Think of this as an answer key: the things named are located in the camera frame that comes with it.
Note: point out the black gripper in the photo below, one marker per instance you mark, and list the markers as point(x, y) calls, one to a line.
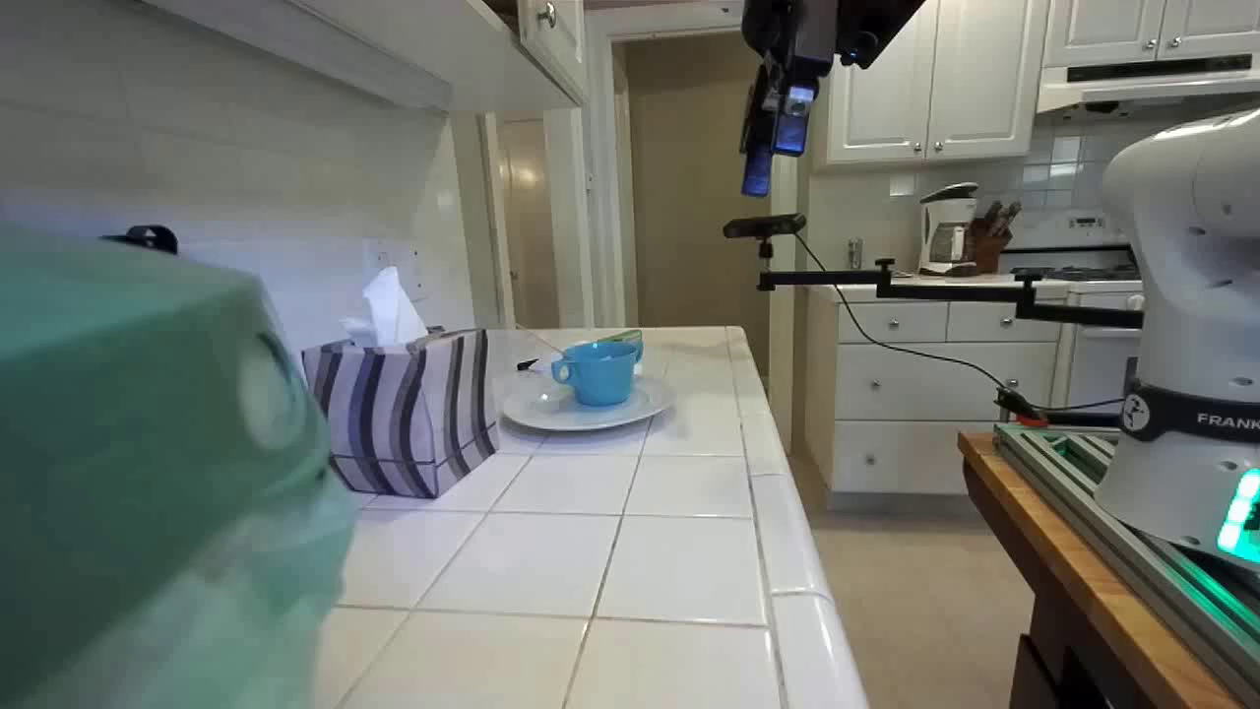
point(803, 24)

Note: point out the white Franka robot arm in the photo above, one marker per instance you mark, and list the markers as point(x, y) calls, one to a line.
point(1183, 261)

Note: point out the blue cup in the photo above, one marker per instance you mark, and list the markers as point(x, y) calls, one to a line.
point(599, 379)

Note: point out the white two door cabinet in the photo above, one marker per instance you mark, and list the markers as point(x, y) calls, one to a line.
point(930, 78)

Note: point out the white coffee maker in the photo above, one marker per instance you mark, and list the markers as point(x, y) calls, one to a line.
point(947, 229)

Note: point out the wooden knife block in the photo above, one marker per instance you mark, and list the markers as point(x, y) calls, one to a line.
point(989, 238)

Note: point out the white lower drawer cabinet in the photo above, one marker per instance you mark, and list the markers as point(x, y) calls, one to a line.
point(921, 393)

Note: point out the white stove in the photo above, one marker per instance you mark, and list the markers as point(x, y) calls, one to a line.
point(1070, 261)

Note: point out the white round plate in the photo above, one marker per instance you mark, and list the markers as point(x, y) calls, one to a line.
point(585, 416)

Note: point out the white range hood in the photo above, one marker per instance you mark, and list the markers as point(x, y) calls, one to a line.
point(1144, 86)

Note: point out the white cabinet above counter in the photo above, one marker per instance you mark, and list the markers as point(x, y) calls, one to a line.
point(397, 44)

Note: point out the white cabinet above hood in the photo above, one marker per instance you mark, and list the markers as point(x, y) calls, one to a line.
point(1154, 24)

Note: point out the white tissue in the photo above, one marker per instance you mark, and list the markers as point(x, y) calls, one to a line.
point(392, 307)

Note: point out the striped tissue box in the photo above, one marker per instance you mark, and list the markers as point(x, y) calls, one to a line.
point(400, 416)

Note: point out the wooden table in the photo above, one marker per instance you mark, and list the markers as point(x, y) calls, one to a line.
point(1051, 554)

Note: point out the small black knob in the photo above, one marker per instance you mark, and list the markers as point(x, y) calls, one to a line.
point(148, 238)

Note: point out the green translucent plastic container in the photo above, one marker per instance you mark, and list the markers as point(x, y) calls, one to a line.
point(131, 456)

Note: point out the black external camera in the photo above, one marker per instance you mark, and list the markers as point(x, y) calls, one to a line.
point(766, 224)

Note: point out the wall power outlet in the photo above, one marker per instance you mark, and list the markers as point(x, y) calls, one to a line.
point(858, 250)

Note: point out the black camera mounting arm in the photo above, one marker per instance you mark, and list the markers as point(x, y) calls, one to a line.
point(947, 284)

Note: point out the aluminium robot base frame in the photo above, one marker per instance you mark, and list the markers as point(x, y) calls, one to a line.
point(1128, 554)

